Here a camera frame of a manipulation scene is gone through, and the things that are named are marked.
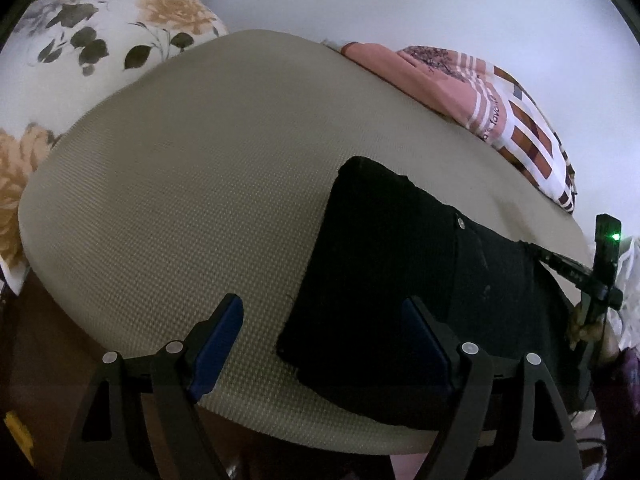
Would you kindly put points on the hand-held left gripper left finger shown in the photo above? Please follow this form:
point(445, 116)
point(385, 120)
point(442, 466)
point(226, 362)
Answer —
point(217, 345)

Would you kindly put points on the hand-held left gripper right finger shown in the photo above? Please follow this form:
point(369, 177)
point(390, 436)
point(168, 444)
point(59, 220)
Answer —
point(425, 342)

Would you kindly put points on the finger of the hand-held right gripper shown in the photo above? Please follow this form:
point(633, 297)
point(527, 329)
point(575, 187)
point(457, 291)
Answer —
point(562, 266)

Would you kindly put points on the black pants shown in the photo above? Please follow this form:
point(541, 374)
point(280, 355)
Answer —
point(380, 270)

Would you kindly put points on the person's right hand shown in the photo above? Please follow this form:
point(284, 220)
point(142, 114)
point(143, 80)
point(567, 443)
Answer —
point(590, 332)

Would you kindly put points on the white dotted cloth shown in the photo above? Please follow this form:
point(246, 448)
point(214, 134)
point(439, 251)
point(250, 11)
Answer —
point(631, 290)

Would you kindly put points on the pink plaid blanket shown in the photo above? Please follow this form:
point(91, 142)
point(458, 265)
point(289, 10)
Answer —
point(445, 85)

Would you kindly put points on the yellow object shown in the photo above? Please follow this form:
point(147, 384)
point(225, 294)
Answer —
point(20, 435)

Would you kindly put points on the white floral pillow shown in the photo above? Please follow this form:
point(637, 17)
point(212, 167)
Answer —
point(85, 55)

